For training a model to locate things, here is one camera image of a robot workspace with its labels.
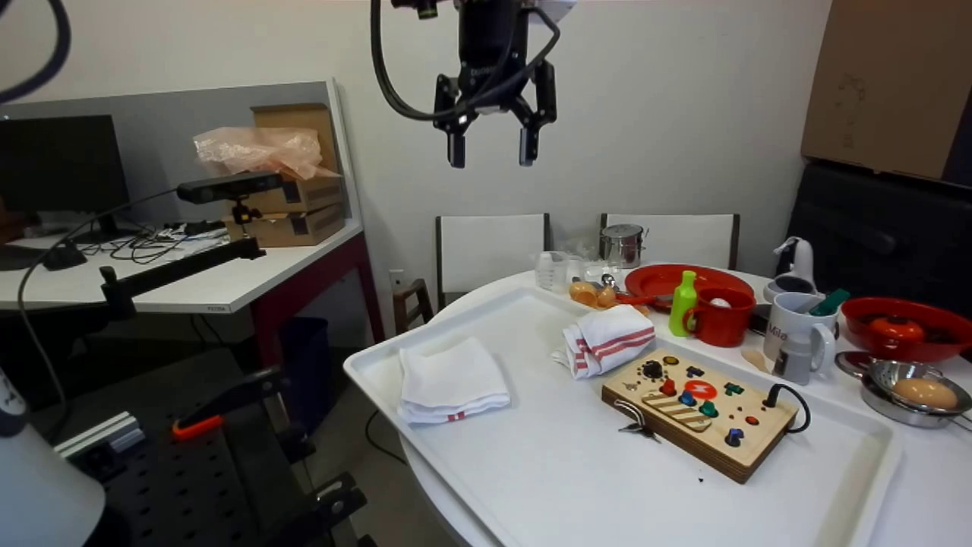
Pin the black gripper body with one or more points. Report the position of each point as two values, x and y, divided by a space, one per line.
492 46

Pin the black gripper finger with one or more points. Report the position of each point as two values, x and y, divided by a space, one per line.
457 142
529 142

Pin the white towel with red stripes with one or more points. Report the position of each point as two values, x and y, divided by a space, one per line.
608 337

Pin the folded white towel red mark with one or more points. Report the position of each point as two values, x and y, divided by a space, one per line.
449 383

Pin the small clear bottle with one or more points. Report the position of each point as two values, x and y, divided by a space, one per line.
551 273

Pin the clear plastic container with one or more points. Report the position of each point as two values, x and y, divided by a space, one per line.
592 273

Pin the orange food pieces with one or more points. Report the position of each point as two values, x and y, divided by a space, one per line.
592 296

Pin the stacked cardboard boxes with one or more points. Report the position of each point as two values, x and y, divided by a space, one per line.
306 215

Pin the small dark step stool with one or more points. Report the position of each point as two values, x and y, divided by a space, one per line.
413 306

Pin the red bowl with fruit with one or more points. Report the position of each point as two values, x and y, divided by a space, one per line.
658 280

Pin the pink plastic bag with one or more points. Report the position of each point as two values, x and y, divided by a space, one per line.
259 150

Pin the green plastic bottle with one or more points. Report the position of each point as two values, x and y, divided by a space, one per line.
684 306

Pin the red mug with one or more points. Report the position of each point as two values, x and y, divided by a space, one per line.
725 322

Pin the white desk with red legs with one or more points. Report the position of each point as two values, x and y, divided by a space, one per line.
201 283

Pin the white kettle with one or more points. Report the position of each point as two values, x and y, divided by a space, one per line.
796 260

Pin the grey desk partition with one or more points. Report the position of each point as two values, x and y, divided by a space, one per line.
161 131

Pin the metal keys on busy board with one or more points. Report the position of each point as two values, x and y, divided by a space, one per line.
640 425

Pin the wooden busy board toy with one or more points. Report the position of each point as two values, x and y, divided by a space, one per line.
699 422

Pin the white measuring pitcher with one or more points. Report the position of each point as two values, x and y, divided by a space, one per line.
794 337

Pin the teal utensil in pitcher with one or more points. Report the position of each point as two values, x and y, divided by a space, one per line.
832 302

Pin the large cardboard box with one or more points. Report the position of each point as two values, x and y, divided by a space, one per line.
885 81

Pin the black cabinet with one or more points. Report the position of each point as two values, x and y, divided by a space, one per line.
881 239

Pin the black computer monitor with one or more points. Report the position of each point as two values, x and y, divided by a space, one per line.
60 163

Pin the red tomato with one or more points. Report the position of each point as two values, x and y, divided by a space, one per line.
897 332

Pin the metal bowl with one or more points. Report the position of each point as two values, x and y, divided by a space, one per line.
877 391

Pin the aluminium profile bar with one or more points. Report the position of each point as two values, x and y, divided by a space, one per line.
96 436

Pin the white lamp shade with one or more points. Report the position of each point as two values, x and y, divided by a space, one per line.
33 487

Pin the black bar camera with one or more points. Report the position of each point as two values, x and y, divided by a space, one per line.
228 187

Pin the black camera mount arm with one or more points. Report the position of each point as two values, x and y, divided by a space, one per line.
183 266

